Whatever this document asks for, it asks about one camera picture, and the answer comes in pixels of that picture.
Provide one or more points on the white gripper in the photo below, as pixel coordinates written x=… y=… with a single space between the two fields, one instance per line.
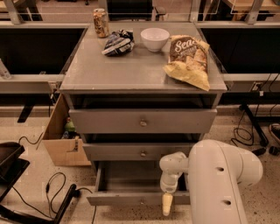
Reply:
x=169 y=185

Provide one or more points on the grey bottom drawer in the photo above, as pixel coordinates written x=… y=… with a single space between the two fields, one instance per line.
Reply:
x=131 y=183

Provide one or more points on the grey drawer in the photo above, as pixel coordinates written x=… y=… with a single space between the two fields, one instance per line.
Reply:
x=153 y=121
x=131 y=183
x=132 y=151

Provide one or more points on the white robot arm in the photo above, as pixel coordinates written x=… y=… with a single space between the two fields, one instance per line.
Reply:
x=215 y=171

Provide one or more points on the grey middle drawer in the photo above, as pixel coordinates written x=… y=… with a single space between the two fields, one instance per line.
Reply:
x=132 y=151

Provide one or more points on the grey drawer cabinet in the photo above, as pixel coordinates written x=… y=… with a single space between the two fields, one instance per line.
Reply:
x=136 y=80

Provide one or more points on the grey top drawer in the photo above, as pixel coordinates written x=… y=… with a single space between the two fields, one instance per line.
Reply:
x=153 y=121

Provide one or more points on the black power adapter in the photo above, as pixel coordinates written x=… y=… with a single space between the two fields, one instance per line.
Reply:
x=259 y=152

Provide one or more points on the black table leg right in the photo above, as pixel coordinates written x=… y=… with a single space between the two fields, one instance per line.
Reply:
x=263 y=139

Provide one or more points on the cardboard box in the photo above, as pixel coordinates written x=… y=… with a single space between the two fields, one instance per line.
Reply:
x=63 y=152

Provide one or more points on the green bottle in box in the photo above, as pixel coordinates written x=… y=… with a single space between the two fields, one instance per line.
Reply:
x=69 y=126

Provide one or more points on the right grey desk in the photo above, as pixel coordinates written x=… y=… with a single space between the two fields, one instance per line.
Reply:
x=245 y=53

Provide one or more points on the grey desk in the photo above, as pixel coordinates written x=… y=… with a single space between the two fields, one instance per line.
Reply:
x=245 y=53
x=37 y=54

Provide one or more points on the yellow brown chip bag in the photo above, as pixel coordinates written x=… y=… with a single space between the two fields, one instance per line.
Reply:
x=188 y=61

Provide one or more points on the white bowl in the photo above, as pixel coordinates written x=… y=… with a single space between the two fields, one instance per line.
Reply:
x=154 y=39

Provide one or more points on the dark blue snack bag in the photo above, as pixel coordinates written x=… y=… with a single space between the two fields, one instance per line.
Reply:
x=119 y=42

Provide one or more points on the gold soda can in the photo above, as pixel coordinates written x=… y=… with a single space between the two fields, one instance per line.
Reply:
x=101 y=23

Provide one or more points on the left grey desk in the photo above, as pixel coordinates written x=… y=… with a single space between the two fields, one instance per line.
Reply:
x=37 y=54

